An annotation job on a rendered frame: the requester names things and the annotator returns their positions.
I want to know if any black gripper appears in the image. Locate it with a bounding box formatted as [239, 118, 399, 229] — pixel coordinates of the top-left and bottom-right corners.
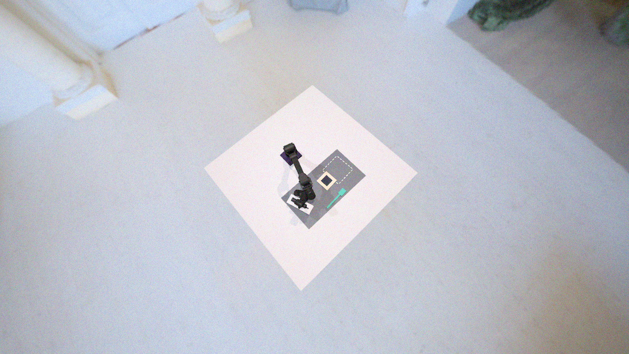
[294, 191, 308, 209]

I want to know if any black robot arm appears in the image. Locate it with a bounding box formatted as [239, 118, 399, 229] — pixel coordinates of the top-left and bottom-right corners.
[283, 143, 316, 200]

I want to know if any turquoise small trowel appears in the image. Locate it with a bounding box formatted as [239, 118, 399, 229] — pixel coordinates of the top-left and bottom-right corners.
[326, 188, 346, 208]

